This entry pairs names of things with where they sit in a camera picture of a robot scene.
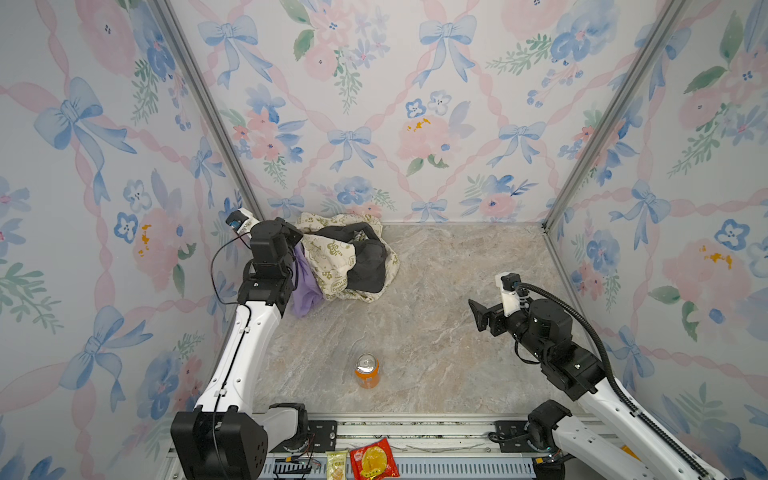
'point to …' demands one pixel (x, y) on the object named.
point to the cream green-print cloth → (333, 256)
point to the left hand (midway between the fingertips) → (283, 213)
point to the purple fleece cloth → (307, 296)
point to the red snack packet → (373, 461)
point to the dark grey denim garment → (367, 271)
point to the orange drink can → (367, 371)
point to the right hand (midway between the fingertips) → (487, 293)
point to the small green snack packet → (336, 465)
